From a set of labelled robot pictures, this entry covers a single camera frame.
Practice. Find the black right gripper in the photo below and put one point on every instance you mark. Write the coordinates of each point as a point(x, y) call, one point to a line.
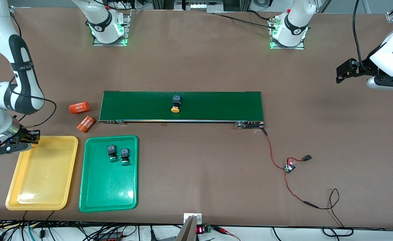
point(21, 135)

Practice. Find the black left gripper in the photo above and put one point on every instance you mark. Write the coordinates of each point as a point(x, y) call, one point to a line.
point(364, 67)

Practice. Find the orange cylinder white 4680 print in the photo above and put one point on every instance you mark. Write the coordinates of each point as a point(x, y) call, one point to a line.
point(86, 123)
point(79, 107)

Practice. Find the green push button switch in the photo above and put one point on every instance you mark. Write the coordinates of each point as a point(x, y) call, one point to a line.
point(112, 152)
point(125, 156)

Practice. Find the yellow push button switch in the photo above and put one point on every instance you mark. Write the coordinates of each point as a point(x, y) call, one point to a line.
point(176, 103)

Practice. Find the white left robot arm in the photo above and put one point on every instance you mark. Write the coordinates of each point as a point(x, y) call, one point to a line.
point(295, 26)

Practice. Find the yellow plastic tray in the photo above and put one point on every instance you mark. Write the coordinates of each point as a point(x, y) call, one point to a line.
point(42, 172)

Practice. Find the green plastic tray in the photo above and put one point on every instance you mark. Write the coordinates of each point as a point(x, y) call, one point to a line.
point(109, 187)

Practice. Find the small speed controller board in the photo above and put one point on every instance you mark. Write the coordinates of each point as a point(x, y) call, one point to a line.
point(289, 167)

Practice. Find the red black power strip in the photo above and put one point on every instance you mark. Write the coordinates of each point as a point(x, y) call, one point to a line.
point(111, 238)

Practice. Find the green conveyor belt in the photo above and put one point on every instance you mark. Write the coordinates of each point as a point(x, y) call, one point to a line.
point(216, 105)

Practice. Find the silver box with lights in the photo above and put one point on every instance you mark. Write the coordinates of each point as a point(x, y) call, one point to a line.
point(199, 5)

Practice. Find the red LED display module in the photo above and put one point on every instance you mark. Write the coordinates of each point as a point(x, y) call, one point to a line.
point(203, 229)

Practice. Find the red alligator clip lead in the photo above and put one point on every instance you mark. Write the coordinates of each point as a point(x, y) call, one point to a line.
point(224, 231)

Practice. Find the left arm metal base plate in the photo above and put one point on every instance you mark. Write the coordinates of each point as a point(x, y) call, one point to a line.
point(286, 47)

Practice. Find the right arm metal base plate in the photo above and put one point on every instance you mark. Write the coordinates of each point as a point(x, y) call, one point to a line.
point(109, 44)

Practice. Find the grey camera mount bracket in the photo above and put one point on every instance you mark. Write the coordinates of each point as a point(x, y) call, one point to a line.
point(189, 229)

